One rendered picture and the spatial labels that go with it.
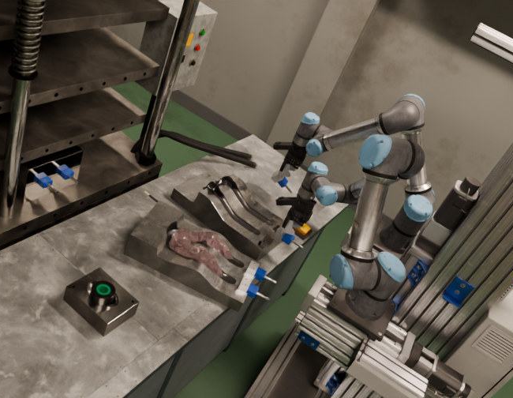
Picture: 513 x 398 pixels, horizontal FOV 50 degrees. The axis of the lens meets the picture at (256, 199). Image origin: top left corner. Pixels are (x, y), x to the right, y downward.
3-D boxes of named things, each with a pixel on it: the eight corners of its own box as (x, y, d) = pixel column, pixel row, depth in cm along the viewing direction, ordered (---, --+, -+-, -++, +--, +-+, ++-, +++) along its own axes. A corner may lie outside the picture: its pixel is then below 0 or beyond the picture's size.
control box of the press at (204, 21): (149, 235, 346) (222, 15, 262) (114, 256, 322) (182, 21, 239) (124, 215, 352) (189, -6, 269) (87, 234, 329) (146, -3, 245)
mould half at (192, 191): (284, 239, 258) (295, 219, 251) (254, 264, 238) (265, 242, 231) (204, 179, 273) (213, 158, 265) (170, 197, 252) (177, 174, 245)
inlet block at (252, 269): (275, 283, 229) (280, 274, 226) (272, 290, 225) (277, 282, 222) (247, 268, 230) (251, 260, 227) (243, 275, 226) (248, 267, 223)
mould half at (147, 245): (257, 272, 235) (266, 253, 229) (238, 312, 214) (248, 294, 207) (152, 219, 237) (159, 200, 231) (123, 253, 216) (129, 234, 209)
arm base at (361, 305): (387, 304, 211) (399, 287, 205) (376, 327, 199) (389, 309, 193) (352, 282, 214) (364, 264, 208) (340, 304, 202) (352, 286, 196)
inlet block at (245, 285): (268, 299, 220) (273, 290, 217) (265, 308, 216) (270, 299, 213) (239, 285, 221) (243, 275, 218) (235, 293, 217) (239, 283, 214)
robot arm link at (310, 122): (318, 122, 249) (302, 114, 250) (308, 142, 255) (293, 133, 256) (323, 118, 255) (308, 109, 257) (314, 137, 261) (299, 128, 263)
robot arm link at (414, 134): (403, 221, 247) (387, 102, 228) (410, 207, 259) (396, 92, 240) (431, 221, 241) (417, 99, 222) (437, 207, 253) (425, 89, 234)
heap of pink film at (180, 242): (234, 254, 229) (241, 241, 225) (220, 280, 215) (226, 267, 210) (179, 227, 230) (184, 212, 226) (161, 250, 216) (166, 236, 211)
